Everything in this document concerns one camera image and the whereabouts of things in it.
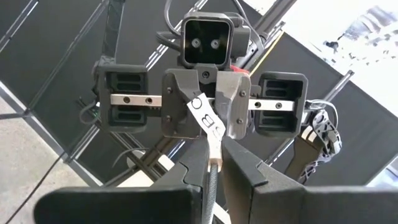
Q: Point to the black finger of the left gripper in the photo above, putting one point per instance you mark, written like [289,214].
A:
[234,105]
[175,109]

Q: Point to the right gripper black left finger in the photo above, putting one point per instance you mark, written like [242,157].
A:
[140,205]

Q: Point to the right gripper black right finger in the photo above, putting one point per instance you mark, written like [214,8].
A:
[295,207]

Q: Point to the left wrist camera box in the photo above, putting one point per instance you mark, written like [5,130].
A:
[206,40]

